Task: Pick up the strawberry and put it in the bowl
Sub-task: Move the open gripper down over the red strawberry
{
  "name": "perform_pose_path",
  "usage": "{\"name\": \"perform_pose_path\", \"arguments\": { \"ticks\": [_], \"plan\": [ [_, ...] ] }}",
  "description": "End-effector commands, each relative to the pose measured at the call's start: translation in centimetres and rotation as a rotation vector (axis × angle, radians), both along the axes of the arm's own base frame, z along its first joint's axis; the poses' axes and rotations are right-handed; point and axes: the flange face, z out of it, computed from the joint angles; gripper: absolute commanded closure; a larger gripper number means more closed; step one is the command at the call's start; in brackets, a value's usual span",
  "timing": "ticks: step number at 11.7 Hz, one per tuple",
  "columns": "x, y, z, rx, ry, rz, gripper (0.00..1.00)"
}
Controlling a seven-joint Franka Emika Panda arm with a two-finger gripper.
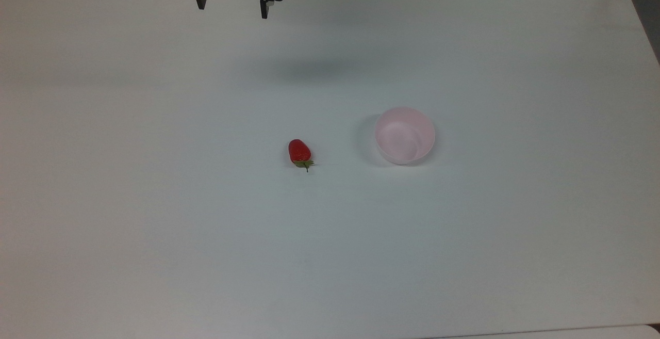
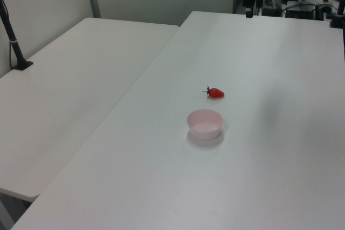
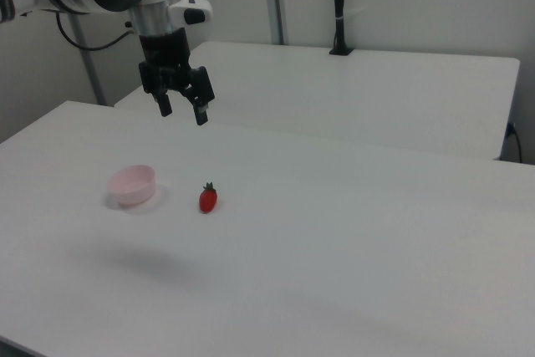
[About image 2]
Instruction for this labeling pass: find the black equipment box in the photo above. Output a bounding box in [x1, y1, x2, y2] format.
[285, 3, 316, 20]

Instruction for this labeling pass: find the black clamp stand pole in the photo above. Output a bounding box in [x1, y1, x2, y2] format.
[329, 0, 345, 29]

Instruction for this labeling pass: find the pink plastic bowl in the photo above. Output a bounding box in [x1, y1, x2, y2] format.
[187, 108, 224, 141]

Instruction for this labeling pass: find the white folding side table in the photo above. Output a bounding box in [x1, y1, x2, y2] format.
[0, 17, 181, 199]

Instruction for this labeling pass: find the red toy strawberry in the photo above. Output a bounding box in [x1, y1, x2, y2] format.
[202, 85, 225, 100]

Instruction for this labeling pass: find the black camera stand pole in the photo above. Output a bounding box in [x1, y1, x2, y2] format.
[0, 0, 35, 71]

